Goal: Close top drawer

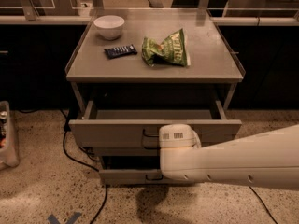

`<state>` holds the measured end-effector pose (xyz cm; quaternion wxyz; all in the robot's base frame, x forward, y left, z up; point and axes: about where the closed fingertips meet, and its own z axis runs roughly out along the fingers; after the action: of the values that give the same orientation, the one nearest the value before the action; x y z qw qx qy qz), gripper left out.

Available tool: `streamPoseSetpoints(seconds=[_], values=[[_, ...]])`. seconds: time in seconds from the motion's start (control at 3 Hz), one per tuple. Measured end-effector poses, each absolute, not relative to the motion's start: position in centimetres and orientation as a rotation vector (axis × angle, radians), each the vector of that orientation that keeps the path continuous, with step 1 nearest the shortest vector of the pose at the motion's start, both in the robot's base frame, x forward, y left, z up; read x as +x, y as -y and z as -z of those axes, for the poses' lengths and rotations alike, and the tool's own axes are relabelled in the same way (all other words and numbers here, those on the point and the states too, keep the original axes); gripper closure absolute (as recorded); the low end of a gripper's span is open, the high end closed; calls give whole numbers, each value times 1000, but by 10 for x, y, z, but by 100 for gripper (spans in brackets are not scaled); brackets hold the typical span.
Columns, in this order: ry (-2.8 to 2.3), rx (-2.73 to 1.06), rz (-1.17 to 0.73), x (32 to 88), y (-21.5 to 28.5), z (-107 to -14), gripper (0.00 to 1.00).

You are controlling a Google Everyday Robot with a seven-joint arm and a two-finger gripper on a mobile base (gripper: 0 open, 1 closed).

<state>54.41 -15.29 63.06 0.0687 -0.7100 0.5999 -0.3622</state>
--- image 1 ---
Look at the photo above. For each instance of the grey top drawer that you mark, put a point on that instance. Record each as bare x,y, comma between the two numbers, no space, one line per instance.
139,128

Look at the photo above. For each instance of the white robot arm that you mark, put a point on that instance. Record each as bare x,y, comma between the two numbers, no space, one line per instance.
265,160

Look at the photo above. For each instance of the grey bottom drawer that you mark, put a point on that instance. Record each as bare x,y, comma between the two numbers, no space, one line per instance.
137,177

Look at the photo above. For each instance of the grey metal cabinet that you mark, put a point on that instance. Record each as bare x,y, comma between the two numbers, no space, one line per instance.
210,60

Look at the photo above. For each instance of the green chip bag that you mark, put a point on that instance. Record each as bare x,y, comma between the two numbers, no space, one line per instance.
172,50

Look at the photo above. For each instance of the dark blue snack bar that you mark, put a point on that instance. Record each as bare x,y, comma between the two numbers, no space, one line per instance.
117,52

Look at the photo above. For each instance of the black power adapter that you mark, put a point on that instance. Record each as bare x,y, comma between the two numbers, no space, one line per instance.
72,114

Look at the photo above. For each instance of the white ceramic bowl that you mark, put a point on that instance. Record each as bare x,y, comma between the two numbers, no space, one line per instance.
109,26

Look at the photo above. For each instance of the clear plastic bin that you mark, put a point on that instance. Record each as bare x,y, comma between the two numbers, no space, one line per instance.
9,150

